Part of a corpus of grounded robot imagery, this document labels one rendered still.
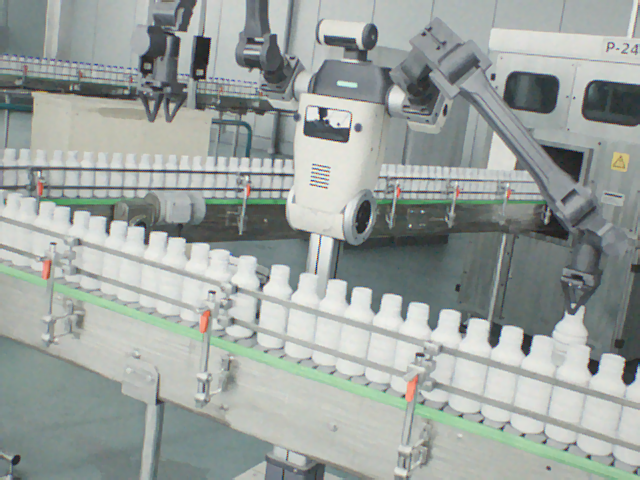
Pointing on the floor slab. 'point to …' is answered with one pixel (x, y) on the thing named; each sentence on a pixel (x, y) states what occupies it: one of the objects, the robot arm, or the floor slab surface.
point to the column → (58, 30)
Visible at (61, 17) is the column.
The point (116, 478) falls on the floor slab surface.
